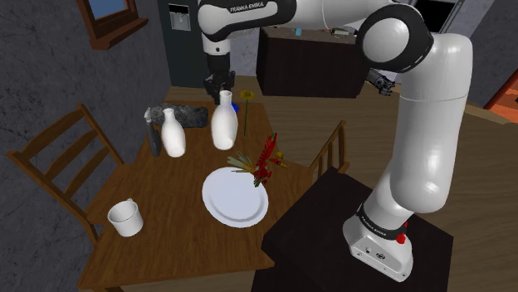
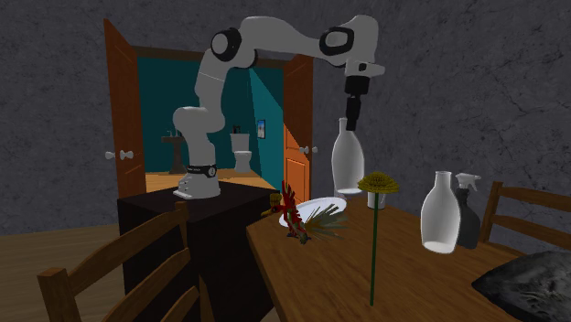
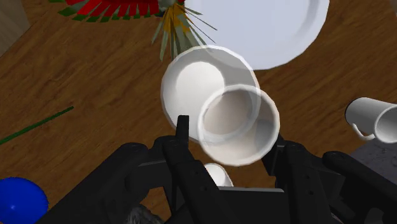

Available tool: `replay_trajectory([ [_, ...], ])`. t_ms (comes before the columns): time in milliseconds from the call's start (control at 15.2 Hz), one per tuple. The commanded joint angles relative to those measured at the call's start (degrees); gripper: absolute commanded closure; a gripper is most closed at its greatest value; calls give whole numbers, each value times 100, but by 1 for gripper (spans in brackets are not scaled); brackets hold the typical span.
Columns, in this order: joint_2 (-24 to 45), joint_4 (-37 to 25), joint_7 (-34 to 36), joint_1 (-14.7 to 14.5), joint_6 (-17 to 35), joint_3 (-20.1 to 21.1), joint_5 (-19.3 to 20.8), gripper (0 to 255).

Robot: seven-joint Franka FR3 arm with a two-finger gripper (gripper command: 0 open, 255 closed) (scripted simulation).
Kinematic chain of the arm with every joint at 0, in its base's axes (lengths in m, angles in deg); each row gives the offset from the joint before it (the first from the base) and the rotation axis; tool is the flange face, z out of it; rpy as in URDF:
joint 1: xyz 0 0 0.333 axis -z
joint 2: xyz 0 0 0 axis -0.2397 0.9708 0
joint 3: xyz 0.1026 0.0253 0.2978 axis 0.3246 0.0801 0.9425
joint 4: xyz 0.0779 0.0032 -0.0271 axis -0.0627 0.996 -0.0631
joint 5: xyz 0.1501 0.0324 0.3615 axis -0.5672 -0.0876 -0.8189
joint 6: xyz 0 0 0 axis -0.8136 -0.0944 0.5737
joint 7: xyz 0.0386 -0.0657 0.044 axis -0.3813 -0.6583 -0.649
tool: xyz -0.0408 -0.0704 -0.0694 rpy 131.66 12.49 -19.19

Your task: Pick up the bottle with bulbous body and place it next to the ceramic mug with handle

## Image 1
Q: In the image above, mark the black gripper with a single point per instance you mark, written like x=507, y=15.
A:
x=218, y=66

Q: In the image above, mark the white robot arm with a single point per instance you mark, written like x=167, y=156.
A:
x=429, y=133

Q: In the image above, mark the dark fridge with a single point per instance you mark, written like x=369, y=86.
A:
x=182, y=48

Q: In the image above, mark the small blue object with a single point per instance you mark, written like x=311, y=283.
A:
x=234, y=107

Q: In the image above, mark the grey stone slab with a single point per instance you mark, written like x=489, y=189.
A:
x=190, y=115

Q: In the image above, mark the yellow flower with green stem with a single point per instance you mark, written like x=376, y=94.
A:
x=245, y=117

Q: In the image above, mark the tall white vase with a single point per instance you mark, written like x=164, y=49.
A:
x=223, y=125

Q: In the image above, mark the small white vase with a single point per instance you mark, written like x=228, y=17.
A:
x=173, y=137

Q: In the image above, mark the dark kitchen cabinet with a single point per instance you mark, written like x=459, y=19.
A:
x=307, y=68

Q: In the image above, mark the red parrot figure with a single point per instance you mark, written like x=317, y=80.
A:
x=265, y=164

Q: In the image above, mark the wooden framed window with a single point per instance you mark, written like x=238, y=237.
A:
x=111, y=20

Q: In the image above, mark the white plate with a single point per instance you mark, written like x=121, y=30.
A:
x=232, y=200

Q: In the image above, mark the wooden chair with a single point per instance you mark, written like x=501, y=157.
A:
x=330, y=151
x=60, y=170

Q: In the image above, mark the wooden table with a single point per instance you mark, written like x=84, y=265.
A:
x=174, y=210

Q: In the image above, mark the white mug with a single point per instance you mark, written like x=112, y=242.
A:
x=126, y=220

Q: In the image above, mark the dark robot stand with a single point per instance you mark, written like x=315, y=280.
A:
x=315, y=242

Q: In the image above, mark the orange red door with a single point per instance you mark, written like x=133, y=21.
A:
x=506, y=99

